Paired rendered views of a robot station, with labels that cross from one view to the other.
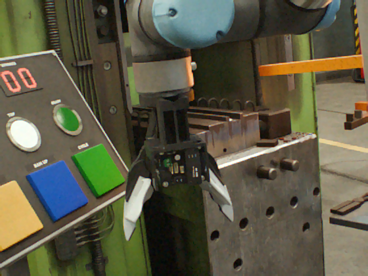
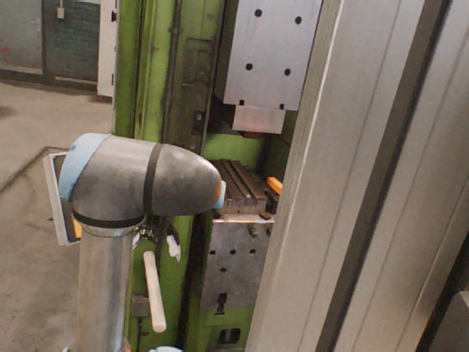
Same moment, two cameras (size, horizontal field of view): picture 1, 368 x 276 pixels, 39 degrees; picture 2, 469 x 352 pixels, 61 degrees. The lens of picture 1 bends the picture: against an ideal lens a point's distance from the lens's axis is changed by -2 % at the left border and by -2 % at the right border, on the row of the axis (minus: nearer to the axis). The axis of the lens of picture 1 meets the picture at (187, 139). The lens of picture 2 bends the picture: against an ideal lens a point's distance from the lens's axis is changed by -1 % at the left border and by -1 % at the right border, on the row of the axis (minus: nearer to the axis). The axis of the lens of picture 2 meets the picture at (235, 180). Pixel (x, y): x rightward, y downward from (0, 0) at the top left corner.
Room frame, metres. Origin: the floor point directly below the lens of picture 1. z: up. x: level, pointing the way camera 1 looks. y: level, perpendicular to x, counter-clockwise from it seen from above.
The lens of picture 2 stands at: (-0.24, -0.48, 1.67)
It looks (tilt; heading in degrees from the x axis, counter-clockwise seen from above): 22 degrees down; 17
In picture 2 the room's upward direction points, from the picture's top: 10 degrees clockwise
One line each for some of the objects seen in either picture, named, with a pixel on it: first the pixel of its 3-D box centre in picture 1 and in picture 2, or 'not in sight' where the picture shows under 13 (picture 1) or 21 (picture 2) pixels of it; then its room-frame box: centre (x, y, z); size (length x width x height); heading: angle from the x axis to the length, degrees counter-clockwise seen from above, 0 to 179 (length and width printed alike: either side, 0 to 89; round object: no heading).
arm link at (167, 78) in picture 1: (165, 76); not in sight; (0.69, 0.02, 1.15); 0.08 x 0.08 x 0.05
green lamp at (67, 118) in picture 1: (67, 119); not in sight; (0.84, 0.19, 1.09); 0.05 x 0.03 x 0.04; 127
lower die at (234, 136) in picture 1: (173, 127); (229, 183); (1.36, 0.03, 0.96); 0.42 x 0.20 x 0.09; 37
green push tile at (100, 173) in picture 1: (97, 171); not in sight; (0.82, 0.15, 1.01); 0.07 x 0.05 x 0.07; 152
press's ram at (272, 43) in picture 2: not in sight; (263, 47); (1.39, 0.00, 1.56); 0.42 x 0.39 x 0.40; 37
